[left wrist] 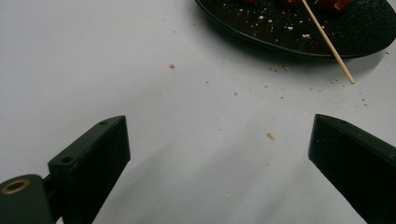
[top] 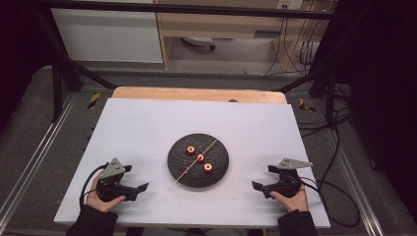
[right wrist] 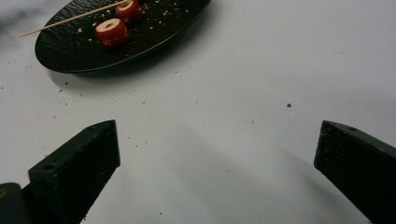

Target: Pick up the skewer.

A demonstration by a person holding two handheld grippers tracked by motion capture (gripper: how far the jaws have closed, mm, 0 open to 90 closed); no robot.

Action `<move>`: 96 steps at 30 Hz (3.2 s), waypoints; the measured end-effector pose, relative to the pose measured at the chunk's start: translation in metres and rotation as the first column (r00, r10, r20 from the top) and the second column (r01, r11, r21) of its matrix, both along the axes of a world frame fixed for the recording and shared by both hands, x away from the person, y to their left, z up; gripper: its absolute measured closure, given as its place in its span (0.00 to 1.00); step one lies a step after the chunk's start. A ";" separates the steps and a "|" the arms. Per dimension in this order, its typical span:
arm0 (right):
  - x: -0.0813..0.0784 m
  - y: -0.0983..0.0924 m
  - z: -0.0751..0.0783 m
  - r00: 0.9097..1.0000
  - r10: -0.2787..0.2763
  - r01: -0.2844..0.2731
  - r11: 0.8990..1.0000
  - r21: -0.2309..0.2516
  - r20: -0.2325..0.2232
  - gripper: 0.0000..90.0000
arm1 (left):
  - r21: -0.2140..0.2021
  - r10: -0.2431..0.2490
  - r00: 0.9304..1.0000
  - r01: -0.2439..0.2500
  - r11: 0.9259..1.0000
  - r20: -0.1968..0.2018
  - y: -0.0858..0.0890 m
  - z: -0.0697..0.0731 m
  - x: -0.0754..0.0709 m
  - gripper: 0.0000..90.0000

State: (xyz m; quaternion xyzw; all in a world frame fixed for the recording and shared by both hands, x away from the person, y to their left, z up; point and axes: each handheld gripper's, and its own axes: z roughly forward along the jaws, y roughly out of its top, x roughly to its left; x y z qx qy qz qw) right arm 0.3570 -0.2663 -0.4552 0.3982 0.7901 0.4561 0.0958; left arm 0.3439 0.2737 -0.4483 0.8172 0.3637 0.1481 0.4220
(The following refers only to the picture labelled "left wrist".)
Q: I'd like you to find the wooden skewer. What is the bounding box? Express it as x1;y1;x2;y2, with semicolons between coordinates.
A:
300;0;356;85

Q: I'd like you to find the black textured plate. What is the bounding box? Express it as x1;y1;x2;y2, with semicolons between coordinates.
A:
194;0;396;60

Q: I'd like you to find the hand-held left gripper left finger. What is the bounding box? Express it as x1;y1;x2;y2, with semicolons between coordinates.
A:
47;115;132;224

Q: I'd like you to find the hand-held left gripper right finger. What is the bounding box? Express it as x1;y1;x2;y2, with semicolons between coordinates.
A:
307;113;396;224

